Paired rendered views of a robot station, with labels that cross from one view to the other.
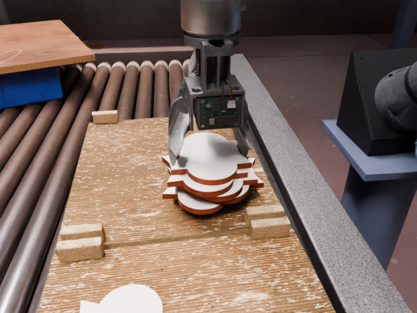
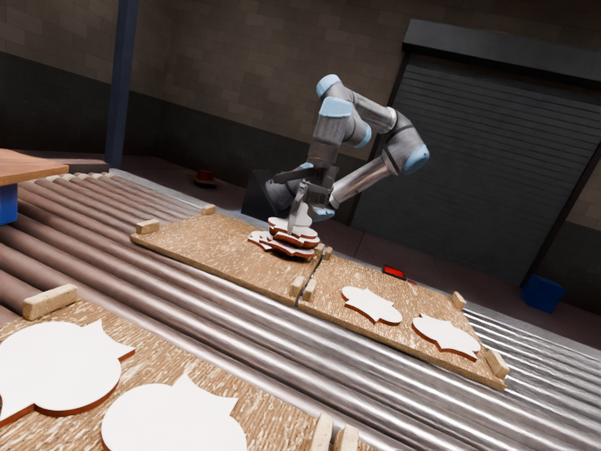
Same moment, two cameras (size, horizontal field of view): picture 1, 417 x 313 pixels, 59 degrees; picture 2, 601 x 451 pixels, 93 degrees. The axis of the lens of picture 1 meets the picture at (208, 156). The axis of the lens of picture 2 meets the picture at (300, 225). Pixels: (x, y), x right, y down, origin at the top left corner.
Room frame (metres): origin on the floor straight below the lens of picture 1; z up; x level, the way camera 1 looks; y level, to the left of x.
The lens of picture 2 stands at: (0.23, 0.73, 1.24)
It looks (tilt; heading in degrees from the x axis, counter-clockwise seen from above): 16 degrees down; 289
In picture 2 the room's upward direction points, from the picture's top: 17 degrees clockwise
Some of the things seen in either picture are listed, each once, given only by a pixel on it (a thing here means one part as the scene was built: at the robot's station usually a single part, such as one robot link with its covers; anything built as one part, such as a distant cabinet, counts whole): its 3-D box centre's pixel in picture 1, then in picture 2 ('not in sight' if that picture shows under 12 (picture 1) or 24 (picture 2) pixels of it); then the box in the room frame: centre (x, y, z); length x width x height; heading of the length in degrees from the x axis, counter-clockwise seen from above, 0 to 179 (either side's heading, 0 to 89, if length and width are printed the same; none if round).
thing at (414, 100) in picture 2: not in sight; (472, 161); (-0.41, -4.63, 1.71); 3.30 x 0.34 x 3.42; 5
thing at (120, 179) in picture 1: (169, 165); (241, 247); (0.60, 0.08, 0.93); 0.41 x 0.35 x 0.02; 9
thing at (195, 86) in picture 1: (211, 79); (317, 183); (0.47, 0.00, 1.15); 0.09 x 0.08 x 0.12; 10
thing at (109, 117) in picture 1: (105, 117); (148, 226); (0.77, 0.24, 0.95); 0.06 x 0.02 x 0.03; 99
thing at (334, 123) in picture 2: not in sight; (333, 123); (0.48, -0.01, 1.31); 0.09 x 0.08 x 0.11; 71
